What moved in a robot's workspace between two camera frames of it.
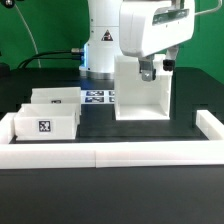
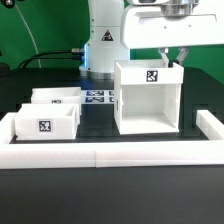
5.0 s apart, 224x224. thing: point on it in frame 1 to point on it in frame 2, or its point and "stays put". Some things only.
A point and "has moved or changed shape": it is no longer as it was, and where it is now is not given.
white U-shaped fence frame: x=113 y=154 stays put
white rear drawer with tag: x=57 y=96 stays put
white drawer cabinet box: x=137 y=99 has moved or changed shape
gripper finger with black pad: x=171 y=54 to x=182 y=54
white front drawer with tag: x=46 y=121 stays put
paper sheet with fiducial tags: x=100 y=96 stays put
